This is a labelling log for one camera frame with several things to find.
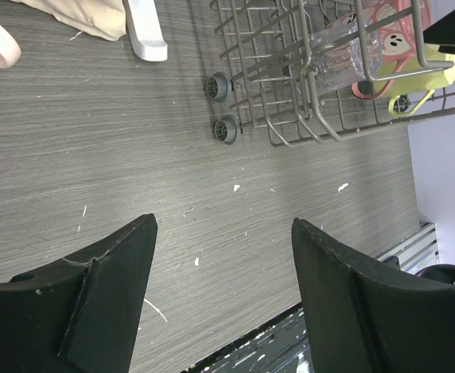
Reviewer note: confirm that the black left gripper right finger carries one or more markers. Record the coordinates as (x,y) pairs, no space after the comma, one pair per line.
(364,316)

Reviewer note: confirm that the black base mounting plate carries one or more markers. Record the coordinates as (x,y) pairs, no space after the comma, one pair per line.
(279,345)

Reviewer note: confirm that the grey wire dish rack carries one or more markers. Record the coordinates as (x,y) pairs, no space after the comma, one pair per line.
(269,83)

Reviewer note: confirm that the clear glass cup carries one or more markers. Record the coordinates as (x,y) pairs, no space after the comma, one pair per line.
(339,67)

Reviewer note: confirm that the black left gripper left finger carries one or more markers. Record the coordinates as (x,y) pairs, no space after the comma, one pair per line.
(79,313)

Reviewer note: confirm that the white metal clothes rack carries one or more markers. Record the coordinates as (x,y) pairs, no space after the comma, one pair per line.
(145,31)

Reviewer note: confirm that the yellow-green mug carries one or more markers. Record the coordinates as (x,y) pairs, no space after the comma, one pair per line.
(427,83)

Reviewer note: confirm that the beige cloth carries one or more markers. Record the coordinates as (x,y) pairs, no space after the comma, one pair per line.
(100,18)

